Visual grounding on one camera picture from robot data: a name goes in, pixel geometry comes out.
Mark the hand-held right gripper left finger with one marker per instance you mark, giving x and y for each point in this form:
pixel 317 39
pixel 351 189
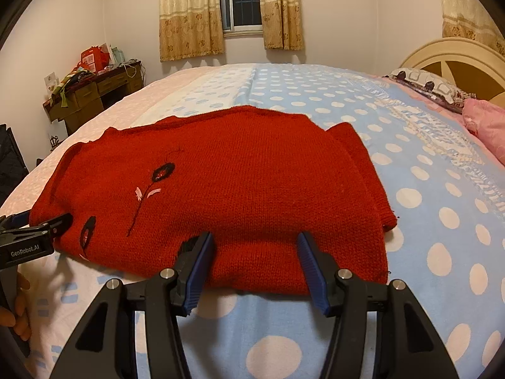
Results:
pixel 197 268

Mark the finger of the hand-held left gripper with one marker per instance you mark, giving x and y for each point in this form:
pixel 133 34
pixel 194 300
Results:
pixel 17 218
pixel 59 224

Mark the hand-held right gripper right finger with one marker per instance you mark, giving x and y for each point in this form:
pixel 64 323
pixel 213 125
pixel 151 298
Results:
pixel 311 268

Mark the red knitted sweater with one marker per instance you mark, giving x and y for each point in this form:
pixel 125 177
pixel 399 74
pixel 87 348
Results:
pixel 256 189

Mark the person's left hand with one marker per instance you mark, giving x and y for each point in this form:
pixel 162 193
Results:
pixel 23 323

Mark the black bag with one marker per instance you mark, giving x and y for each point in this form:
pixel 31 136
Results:
pixel 12 162

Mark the white printed cardboard box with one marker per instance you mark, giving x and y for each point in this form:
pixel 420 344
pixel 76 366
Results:
pixel 55 142

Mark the small white card box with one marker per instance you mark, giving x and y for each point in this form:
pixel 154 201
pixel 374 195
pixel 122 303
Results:
pixel 51 83

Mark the green striped bag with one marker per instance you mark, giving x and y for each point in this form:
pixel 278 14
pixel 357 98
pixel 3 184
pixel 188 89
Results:
pixel 73 81

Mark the brown wooden desk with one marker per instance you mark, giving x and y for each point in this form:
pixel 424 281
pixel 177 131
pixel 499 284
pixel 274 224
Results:
pixel 102 87

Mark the blue polka-dot bedsheet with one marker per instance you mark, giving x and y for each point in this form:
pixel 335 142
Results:
pixel 418 158

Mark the red gift bag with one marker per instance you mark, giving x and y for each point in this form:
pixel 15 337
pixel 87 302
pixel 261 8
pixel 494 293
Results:
pixel 92 59

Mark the pale paper bag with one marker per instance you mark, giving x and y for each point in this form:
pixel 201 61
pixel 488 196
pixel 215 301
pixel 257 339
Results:
pixel 116 54

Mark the white brown patterned pillow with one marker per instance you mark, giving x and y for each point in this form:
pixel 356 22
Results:
pixel 422 81

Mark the pink pillow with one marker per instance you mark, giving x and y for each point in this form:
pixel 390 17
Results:
pixel 489 126

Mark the beige floral curtain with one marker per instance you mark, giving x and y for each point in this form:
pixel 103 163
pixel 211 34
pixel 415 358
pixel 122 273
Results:
pixel 461 19
pixel 280 12
pixel 189 15

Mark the cream wooden headboard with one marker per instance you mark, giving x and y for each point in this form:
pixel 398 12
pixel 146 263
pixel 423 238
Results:
pixel 446 45

